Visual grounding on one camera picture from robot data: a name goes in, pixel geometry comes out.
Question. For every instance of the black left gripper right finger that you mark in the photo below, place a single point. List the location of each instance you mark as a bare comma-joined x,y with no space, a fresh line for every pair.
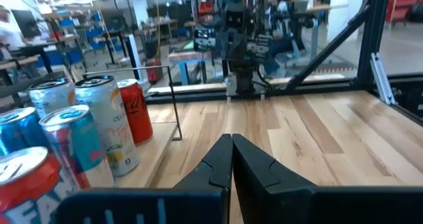
264,191

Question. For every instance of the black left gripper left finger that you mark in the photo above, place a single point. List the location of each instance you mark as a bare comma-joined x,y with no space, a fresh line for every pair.
216,171

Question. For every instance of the red Coca-Cola can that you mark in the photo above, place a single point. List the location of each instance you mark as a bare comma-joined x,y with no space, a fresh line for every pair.
135,111

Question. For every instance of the silver Celsius can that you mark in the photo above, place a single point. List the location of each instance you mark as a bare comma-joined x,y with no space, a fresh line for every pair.
49,96
105,118

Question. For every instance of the blue silver Red Bull can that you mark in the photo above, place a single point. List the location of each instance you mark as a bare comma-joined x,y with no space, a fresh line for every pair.
79,144
20,131

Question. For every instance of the red blue Fanta can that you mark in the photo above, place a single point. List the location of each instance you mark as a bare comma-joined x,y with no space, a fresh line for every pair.
26,184

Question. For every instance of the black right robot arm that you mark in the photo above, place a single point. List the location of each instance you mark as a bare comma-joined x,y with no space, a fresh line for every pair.
244,75

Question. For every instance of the person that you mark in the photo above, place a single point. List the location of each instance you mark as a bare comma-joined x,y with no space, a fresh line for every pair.
281,45
10,35

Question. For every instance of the blue table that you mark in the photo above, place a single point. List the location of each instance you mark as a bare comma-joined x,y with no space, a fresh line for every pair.
185,60

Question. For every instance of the red bin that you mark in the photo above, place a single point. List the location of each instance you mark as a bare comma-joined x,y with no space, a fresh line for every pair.
153,72

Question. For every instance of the wooden top desk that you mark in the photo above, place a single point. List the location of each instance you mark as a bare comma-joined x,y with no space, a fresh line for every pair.
327,8

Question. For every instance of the white panel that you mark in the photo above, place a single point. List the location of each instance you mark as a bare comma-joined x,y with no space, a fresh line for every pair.
135,55

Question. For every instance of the red sofa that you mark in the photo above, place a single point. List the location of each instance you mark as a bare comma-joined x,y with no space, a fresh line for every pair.
404,4

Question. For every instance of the black monitor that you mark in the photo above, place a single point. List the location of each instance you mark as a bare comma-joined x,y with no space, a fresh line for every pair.
26,22

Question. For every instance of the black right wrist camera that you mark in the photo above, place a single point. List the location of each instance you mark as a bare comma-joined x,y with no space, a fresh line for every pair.
235,17

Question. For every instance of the wooden shelf with black frame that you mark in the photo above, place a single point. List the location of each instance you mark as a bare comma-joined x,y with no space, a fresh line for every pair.
155,151

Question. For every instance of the black aluminium table frame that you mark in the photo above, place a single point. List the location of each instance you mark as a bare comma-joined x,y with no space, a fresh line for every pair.
370,35

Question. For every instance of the silver aluminium bracket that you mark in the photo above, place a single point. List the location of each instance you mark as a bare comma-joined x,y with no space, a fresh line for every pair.
381,78

